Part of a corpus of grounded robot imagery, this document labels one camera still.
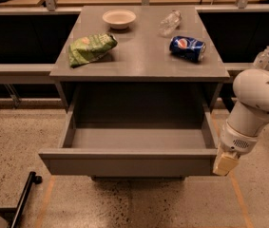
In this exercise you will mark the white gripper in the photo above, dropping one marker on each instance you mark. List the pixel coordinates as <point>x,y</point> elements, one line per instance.
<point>235,142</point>

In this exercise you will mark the grey top drawer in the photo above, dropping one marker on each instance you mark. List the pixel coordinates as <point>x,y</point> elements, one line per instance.
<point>149,150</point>

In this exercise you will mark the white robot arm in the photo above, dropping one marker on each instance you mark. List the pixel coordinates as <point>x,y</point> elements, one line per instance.
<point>250,114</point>

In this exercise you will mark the blue pepsi can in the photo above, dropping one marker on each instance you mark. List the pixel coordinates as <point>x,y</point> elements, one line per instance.
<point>188,48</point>

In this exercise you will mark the grey cabinet desk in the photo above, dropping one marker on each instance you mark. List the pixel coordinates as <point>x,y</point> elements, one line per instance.
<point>143,55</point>

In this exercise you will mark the white bowl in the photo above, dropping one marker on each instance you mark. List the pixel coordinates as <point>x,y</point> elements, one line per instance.
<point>119,18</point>

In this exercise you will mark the green chip bag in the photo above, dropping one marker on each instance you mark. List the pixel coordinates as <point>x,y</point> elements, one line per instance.
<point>90,49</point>

